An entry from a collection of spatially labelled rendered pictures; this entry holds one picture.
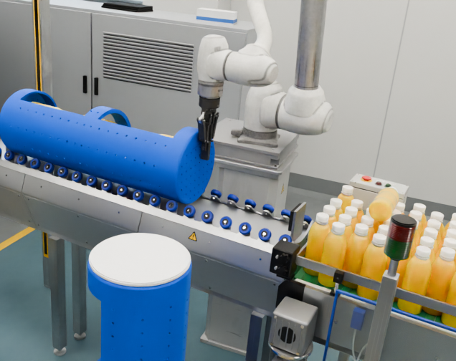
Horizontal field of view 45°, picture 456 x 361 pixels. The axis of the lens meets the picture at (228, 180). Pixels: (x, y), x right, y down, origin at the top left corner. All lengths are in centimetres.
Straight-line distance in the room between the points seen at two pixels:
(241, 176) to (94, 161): 67
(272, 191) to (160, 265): 103
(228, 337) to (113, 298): 145
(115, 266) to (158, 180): 56
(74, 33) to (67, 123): 177
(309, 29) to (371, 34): 230
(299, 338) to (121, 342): 52
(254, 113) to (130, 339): 123
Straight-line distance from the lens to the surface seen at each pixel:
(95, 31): 383
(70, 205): 229
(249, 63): 181
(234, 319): 277
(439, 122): 456
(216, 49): 188
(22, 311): 317
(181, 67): 355
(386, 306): 151
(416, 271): 166
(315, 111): 229
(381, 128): 460
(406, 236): 141
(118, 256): 154
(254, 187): 242
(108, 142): 207
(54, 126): 224
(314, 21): 221
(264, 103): 236
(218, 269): 199
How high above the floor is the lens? 181
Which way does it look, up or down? 22 degrees down
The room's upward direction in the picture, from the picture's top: 5 degrees clockwise
